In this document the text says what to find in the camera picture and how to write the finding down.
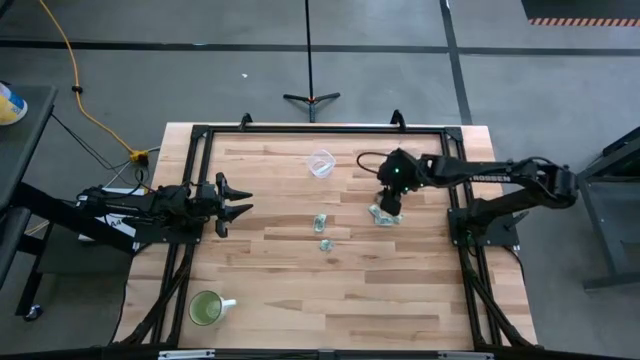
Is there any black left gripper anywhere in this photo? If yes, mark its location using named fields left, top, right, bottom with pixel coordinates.
left=187, top=172, right=255, bottom=239

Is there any clear plastic cup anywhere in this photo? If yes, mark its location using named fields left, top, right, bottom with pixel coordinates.
left=305, top=148, right=337, bottom=180

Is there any white mug with green inside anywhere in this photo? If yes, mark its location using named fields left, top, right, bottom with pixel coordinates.
left=188, top=290, right=238, bottom=327

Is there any white label sheet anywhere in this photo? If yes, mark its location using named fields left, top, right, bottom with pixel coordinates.
left=77, top=186, right=147, bottom=243

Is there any black tripod stand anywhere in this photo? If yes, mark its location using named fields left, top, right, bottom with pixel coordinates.
left=282, top=0, right=342, bottom=124

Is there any grey metal cart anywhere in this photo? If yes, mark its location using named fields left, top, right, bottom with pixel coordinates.
left=576, top=124, right=640, bottom=292

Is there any black side table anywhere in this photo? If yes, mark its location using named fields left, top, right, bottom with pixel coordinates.
left=0, top=82, right=59, bottom=321

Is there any yellow blue white container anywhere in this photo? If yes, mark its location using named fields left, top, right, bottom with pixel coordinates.
left=0, top=82, right=29, bottom=126

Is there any black mat with orange stripes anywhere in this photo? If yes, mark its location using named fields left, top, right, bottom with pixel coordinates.
left=520, top=0, right=640, bottom=28

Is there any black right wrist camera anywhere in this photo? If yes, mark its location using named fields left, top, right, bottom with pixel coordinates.
left=379, top=189, right=404, bottom=217

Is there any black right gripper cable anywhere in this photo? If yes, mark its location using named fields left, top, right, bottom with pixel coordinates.
left=355, top=150, right=397, bottom=177

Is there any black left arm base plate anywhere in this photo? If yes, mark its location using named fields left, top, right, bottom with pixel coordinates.
left=133, top=219, right=204, bottom=246

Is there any black aluminium table frame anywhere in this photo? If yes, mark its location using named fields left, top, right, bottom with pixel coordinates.
left=113, top=110, right=539, bottom=351

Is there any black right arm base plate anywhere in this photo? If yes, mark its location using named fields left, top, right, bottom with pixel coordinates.
left=447, top=206, right=522, bottom=248

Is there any thin black floor cable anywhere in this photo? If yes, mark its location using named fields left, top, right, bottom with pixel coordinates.
left=49, top=112, right=152, bottom=193

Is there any silver metal bracket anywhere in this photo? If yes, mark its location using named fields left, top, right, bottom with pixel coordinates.
left=437, top=350, right=495, bottom=360
left=158, top=349, right=217, bottom=360

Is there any yellow extension cable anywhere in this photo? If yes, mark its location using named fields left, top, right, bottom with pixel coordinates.
left=38, top=0, right=137, bottom=155

